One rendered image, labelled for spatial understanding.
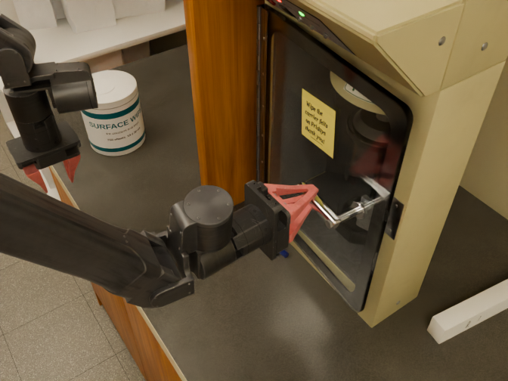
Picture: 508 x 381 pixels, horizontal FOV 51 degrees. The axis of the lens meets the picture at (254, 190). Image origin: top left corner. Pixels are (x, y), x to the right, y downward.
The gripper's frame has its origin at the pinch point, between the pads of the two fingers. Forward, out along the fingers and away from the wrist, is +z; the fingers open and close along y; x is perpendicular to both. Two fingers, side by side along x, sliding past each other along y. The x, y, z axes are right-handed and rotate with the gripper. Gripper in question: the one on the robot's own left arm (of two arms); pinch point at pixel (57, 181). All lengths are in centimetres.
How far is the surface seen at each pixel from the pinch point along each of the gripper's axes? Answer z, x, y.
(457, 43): -37, -46, 34
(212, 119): -8.1, -9.2, 26.3
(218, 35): -23.0, -9.2, 28.3
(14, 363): 110, 47, -28
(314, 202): -11.1, -36.9, 26.0
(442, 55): -36, -46, 32
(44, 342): 110, 49, -16
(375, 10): -41, -43, 25
